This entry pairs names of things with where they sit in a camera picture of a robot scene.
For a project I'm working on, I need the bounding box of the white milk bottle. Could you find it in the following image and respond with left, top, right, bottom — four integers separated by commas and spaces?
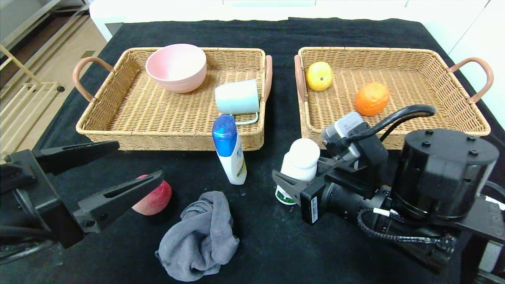
275, 138, 321, 206

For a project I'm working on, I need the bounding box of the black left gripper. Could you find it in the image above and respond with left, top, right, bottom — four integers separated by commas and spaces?
0, 140, 164, 249

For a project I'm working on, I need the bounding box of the red peach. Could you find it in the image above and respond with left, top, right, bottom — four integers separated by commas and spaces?
132, 174, 173, 216

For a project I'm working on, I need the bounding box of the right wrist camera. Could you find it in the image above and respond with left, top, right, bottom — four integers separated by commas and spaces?
322, 112, 365, 156

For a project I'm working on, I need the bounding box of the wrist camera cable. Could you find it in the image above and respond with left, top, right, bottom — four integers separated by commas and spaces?
0, 227, 56, 265
343, 104, 436, 147

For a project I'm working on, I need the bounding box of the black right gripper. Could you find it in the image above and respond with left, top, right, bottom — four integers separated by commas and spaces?
272, 156, 384, 226

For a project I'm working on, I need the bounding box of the grey cloth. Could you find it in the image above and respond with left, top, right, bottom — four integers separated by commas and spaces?
156, 191, 240, 282

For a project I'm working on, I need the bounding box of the yellow pear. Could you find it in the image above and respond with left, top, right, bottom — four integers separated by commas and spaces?
306, 62, 333, 92

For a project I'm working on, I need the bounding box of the orange fruit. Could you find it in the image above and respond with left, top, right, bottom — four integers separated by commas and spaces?
355, 82, 390, 117

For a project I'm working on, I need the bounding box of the black tablecloth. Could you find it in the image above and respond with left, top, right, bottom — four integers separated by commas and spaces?
0, 18, 505, 284

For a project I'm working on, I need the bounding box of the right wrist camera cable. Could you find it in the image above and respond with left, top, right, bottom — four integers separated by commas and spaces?
343, 104, 436, 147

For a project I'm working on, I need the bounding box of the wicker basket with pink handles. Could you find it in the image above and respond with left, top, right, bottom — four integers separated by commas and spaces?
294, 47, 494, 151
72, 47, 273, 152

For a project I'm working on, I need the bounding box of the pale mint cup with handle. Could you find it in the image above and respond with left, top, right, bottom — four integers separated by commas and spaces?
215, 79, 261, 126

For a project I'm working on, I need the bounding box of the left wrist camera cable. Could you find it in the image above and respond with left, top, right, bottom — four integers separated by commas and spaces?
0, 227, 56, 265

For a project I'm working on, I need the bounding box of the grey metal shelf frame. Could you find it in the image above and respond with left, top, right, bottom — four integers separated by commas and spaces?
0, 0, 92, 52

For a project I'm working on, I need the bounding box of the white shampoo bottle blue cap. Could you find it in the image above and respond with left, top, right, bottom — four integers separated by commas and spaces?
212, 114, 248, 185

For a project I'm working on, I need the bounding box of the wooden rack on wheels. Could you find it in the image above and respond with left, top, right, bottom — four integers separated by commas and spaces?
0, 43, 65, 158

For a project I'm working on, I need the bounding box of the pink bowl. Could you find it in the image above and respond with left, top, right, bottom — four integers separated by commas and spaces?
145, 43, 207, 94

